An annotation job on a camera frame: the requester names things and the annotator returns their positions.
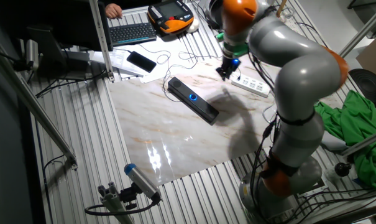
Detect short aluminium profile stub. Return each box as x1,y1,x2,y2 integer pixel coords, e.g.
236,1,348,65
97,182,134,224

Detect black floor cable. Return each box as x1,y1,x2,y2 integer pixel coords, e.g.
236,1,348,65
295,188,376,223

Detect black ball knob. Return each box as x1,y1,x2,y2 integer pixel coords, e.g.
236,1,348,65
334,162,352,177

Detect silver camera with blue end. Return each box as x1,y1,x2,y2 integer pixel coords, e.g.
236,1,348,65
124,163,162,202

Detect forearm in black sleeve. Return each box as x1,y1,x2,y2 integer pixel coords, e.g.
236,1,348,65
104,0,151,9

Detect black round disc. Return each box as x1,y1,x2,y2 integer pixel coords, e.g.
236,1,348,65
348,68,376,108

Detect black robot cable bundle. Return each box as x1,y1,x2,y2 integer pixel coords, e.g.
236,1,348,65
246,21,300,224

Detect aluminium diagonal frame bar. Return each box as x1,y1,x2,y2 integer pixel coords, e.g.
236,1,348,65
0,43,79,170

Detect black filament spool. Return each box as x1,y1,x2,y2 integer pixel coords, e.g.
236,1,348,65
204,0,226,29

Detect white power strip with sockets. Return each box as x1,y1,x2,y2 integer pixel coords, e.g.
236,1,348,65
231,73,272,98

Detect brown cardboard sheet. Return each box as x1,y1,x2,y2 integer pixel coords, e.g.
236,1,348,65
355,30,376,85

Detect black smartphone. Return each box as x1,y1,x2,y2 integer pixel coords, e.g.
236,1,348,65
126,50,157,73

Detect silver cylindrical camera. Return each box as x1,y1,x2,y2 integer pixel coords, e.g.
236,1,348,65
25,39,40,71

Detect wooden board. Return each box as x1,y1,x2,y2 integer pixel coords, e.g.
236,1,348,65
276,0,288,18

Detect long white power strip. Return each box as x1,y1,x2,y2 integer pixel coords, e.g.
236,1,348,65
280,14,303,34

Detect white printed papers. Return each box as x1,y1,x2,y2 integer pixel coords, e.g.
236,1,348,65
89,48,163,83

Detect grey cloth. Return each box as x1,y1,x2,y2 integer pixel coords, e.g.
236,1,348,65
319,130,350,152

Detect black camera clamp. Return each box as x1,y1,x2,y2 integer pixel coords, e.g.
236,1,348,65
119,183,142,211

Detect white power strip cable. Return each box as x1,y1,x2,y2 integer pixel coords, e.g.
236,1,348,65
261,90,280,124

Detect black keyboard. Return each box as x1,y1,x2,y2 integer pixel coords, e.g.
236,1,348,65
109,22,158,47

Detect black camera cable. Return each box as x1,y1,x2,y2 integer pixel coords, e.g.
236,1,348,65
84,192,162,217

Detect aluminium frame post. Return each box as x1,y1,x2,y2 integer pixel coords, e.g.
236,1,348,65
88,0,116,82

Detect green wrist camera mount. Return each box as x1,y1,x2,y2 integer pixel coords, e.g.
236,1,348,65
215,32,249,58

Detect black monitor with stand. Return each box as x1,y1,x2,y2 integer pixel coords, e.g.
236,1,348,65
0,0,114,80

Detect green cloth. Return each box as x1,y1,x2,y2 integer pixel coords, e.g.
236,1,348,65
314,90,376,192

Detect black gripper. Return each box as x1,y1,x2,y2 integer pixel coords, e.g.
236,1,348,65
215,57,241,82

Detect black speaker bar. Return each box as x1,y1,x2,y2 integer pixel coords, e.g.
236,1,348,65
167,77,220,124

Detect person's hand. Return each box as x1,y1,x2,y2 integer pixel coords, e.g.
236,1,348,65
105,2,124,19

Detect thin black speaker cable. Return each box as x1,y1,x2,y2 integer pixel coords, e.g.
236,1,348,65
137,43,223,103

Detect orange and black teach pendant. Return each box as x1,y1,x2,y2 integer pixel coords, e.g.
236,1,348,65
147,0,195,35

